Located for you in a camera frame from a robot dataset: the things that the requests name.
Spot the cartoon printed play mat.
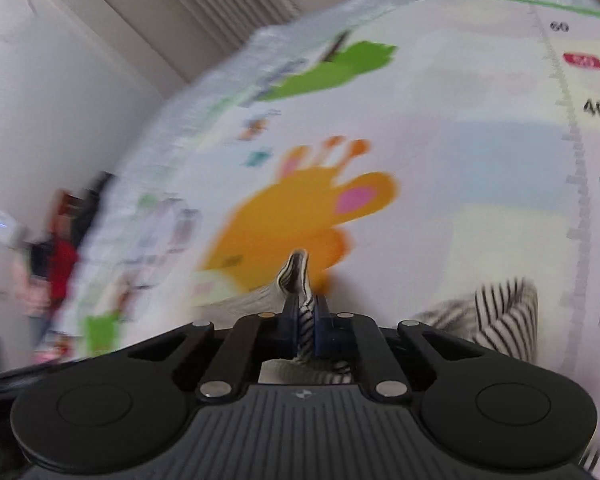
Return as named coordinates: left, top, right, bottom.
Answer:
left=32, top=0, right=600, bottom=476

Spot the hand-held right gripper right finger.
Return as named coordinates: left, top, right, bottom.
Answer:
left=312, top=294, right=486, bottom=402

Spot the white window blind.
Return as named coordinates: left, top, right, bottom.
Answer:
left=115, top=0, right=301, bottom=56

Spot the white device with blue light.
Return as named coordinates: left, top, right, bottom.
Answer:
left=0, top=209, right=29, bottom=250

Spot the black white striped garment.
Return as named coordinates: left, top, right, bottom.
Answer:
left=258, top=250, right=539, bottom=386

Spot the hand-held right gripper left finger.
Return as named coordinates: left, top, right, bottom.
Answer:
left=128, top=298, right=300, bottom=399

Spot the red and black clutter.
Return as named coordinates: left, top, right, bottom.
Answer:
left=10, top=172, right=116, bottom=361

